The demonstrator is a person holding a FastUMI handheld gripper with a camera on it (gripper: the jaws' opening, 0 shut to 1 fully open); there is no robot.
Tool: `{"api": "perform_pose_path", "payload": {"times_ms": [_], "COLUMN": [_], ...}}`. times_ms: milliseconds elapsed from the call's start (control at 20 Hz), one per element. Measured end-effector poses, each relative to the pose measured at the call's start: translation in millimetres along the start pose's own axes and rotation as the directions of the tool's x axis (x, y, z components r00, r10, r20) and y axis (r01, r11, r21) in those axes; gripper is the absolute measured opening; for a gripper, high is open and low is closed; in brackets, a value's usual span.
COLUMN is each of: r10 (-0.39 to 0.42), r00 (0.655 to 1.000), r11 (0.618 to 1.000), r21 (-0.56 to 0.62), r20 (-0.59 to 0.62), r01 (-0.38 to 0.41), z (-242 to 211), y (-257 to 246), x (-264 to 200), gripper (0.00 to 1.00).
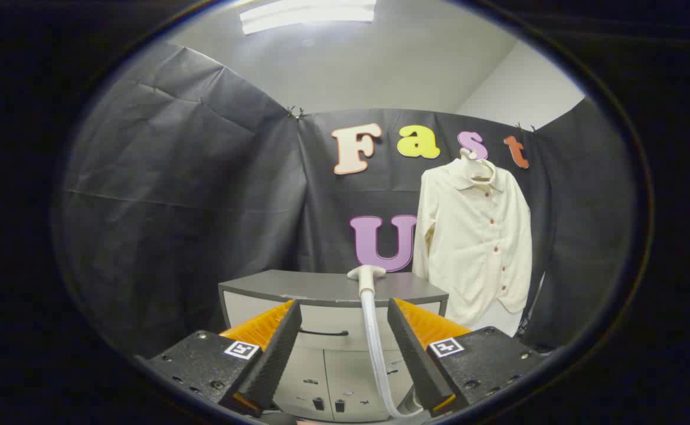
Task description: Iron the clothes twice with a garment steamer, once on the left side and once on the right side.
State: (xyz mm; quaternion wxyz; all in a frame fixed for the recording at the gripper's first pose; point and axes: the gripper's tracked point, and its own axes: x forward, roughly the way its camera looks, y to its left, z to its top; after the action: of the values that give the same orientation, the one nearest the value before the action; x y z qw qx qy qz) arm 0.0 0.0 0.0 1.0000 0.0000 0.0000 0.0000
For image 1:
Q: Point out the black binder clip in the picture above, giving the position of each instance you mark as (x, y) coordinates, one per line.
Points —
(295, 111)
(525, 126)

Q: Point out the cream button-up shirt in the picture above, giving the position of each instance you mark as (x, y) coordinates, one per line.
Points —
(474, 248)

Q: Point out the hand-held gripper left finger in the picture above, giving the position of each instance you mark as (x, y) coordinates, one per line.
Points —
(280, 348)

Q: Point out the grey cabinet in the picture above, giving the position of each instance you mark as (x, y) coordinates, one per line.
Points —
(297, 286)

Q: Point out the black backdrop cloth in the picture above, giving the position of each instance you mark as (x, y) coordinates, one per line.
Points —
(173, 206)

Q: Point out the white inner garment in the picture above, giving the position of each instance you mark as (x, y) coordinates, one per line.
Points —
(501, 321)

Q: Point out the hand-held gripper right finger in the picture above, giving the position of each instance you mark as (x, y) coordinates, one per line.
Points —
(409, 348)

